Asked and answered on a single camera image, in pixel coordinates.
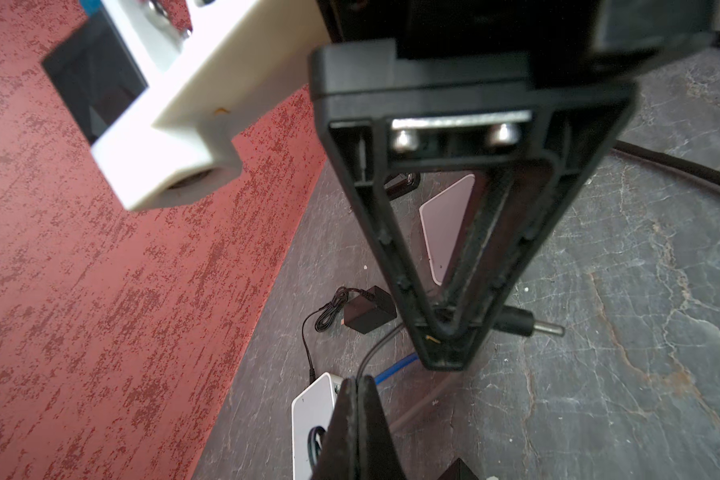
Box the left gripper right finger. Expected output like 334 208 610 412
357 376 406 479

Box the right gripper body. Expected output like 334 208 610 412
308 1 717 99

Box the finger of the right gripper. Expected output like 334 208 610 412
313 81 636 371

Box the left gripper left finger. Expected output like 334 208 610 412
311 378 359 480

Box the white switch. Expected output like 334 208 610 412
291 372 343 480
419 174 475 286

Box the blue ethernet cable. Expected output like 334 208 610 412
374 351 422 386

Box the black power adapter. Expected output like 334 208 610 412
300 286 397 383
355 302 566 385

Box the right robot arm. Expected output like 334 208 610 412
309 1 720 371

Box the black stapler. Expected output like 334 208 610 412
384 173 421 201

